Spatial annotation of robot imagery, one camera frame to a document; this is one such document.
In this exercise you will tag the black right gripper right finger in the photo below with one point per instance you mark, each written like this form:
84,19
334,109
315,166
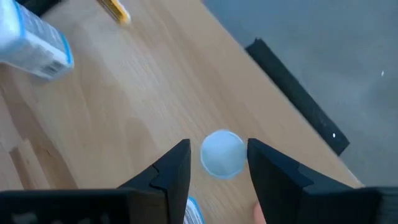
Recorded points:
280,193

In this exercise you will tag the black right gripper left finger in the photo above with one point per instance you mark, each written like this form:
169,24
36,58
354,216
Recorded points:
161,186

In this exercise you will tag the black table edge bracket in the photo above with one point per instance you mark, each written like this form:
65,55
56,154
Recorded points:
295,96

